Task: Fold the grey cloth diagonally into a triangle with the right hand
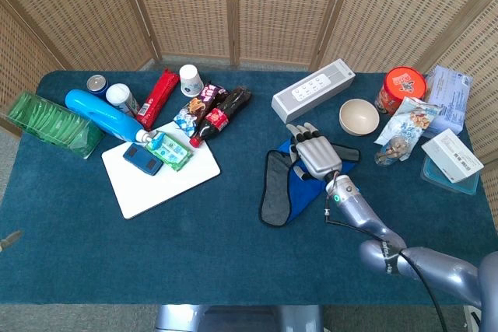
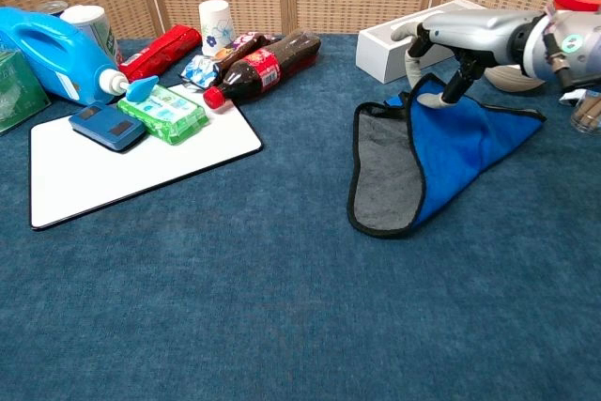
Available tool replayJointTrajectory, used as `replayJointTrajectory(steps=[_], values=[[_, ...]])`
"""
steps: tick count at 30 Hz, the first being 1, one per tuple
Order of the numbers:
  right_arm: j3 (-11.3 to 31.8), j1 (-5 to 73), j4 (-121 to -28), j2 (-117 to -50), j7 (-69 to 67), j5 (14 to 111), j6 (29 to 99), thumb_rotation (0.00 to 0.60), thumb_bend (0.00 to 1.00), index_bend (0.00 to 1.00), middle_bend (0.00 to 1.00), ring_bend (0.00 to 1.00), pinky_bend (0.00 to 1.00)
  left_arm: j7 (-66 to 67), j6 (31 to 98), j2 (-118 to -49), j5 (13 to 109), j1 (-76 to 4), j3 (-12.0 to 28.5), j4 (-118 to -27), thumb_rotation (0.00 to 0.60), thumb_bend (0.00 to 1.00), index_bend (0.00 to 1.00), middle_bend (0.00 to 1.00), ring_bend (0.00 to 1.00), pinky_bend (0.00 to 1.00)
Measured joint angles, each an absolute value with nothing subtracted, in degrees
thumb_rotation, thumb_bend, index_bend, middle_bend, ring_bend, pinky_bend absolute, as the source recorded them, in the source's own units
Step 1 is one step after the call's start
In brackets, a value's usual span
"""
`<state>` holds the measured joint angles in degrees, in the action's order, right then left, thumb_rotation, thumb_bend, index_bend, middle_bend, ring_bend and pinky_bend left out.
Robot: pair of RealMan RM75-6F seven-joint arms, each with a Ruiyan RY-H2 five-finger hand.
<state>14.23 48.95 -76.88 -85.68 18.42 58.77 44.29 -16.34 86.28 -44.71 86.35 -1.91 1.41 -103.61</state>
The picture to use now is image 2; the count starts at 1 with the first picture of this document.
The white plastic packet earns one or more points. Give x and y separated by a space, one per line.
569 98

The green tissue box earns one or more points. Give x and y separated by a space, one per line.
19 96

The clear glass cup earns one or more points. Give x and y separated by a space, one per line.
583 124

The blue detergent pump bottle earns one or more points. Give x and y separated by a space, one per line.
51 58

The beige bowl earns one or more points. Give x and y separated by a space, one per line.
507 79

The blue board eraser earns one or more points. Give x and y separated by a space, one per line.
105 128

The red zip pouch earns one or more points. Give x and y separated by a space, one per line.
159 51

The grey and blue microfibre cloth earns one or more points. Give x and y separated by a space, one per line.
460 147

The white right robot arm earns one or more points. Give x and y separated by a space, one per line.
577 58

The cola bottle with red label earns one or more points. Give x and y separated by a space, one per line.
263 67

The green wet wipes pack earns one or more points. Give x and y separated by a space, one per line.
164 112

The blue and white snack packet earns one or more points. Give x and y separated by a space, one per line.
199 72

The blue fabric table cover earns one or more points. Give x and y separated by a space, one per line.
263 302

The white canister with green label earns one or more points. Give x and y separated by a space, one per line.
94 25

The wooden chopsticks bundle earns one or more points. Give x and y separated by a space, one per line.
592 107

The brown snack packet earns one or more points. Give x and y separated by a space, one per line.
244 44

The metal tin can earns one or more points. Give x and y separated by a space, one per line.
51 7

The white board with black edge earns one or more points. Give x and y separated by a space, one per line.
94 180

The white floral paper cup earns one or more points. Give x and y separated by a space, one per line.
216 25

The long white cardboard box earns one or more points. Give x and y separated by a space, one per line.
375 53

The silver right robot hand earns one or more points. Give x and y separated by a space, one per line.
479 35

